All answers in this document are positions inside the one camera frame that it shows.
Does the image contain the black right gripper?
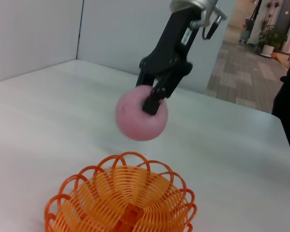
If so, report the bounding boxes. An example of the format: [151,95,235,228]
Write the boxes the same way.
[134,11,193,116]

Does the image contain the pink plush peach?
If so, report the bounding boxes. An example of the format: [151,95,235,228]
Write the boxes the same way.
[115,85,169,142]

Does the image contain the orange plastic woven basket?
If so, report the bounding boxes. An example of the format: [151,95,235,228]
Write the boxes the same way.
[43,151,198,232]

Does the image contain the teal bin on wheels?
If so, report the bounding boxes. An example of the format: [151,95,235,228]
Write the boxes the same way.
[240,17,256,44]

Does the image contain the green plant in white pot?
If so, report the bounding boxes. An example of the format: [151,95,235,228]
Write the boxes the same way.
[257,24,289,58]

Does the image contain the black lamp stand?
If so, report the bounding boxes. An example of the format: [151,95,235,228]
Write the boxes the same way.
[250,0,263,25]

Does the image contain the tall dried plant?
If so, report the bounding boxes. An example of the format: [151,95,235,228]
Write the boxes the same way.
[262,0,281,28]

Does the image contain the right wrist cable with plug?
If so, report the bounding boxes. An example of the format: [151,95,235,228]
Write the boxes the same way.
[189,4,229,41]

